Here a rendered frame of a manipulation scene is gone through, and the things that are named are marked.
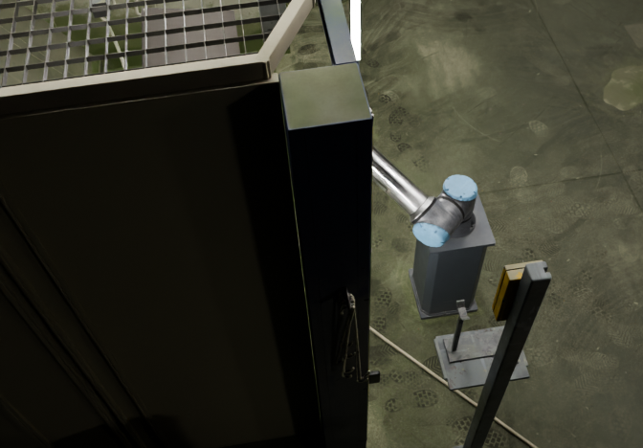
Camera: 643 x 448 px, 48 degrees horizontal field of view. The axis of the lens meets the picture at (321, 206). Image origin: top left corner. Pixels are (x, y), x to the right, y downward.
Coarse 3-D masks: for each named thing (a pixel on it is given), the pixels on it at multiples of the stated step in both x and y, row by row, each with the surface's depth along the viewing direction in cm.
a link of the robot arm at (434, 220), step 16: (384, 160) 306; (384, 176) 305; (400, 176) 306; (400, 192) 306; (416, 192) 306; (416, 208) 306; (432, 208) 304; (448, 208) 307; (416, 224) 306; (432, 224) 302; (448, 224) 304; (432, 240) 307
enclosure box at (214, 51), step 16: (192, 16) 271; (208, 16) 272; (224, 16) 274; (192, 32) 265; (208, 32) 266; (224, 32) 268; (192, 48) 259; (208, 48) 261; (224, 48) 262; (160, 64) 251
